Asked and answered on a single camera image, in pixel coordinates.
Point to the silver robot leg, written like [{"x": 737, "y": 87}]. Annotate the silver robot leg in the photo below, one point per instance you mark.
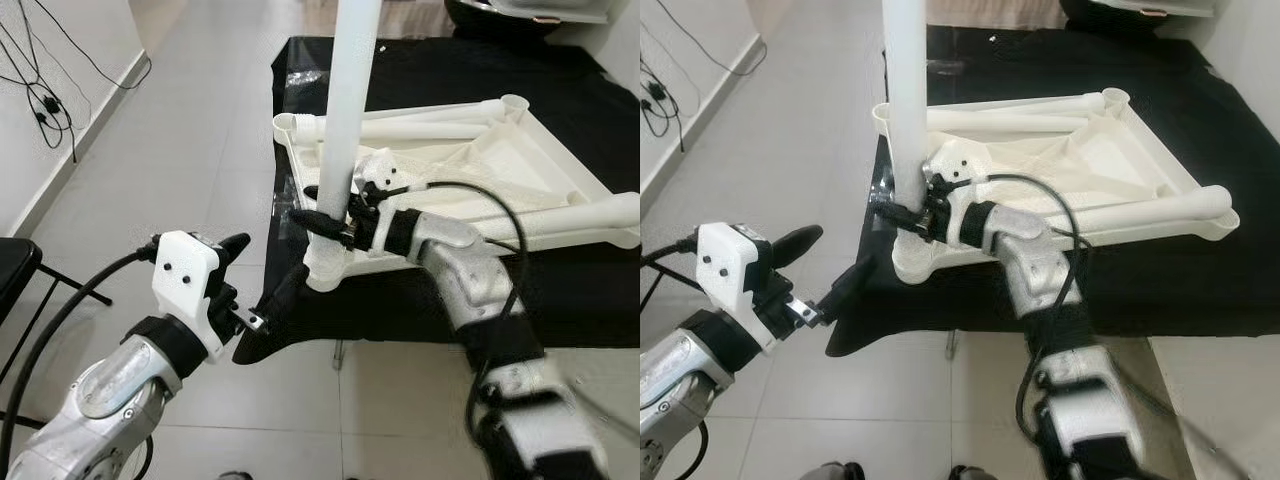
[
  {"x": 825, "y": 472},
  {"x": 975, "y": 473}
]

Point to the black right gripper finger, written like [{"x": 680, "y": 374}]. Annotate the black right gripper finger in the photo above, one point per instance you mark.
[
  {"x": 902, "y": 220},
  {"x": 320, "y": 225},
  {"x": 312, "y": 192}
]

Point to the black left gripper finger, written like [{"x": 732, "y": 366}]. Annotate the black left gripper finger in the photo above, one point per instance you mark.
[
  {"x": 288, "y": 292},
  {"x": 235, "y": 247},
  {"x": 845, "y": 290},
  {"x": 798, "y": 245}
]

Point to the silver robot right leg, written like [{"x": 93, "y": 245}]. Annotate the silver robot right leg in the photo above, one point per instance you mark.
[{"x": 975, "y": 473}]

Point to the black table cloth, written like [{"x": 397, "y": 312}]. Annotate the black table cloth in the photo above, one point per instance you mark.
[
  {"x": 560, "y": 290},
  {"x": 1150, "y": 280}
]

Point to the white shelf board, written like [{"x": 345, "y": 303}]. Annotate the white shelf board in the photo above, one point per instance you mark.
[
  {"x": 580, "y": 10},
  {"x": 1180, "y": 6}
]

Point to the silver robot left leg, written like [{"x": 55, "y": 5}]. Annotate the silver robot left leg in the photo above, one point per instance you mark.
[{"x": 825, "y": 472}]

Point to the woven wicker bench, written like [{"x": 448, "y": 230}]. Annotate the woven wicker bench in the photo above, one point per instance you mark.
[
  {"x": 410, "y": 18},
  {"x": 1000, "y": 12}
]

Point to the black metal chair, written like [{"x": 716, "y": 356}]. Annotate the black metal chair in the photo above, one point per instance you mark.
[{"x": 15, "y": 270}]

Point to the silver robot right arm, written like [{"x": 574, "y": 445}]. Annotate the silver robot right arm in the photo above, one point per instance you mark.
[
  {"x": 465, "y": 270},
  {"x": 1035, "y": 260}
]

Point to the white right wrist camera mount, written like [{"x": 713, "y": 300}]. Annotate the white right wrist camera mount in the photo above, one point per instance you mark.
[
  {"x": 385, "y": 170},
  {"x": 960, "y": 162}
]

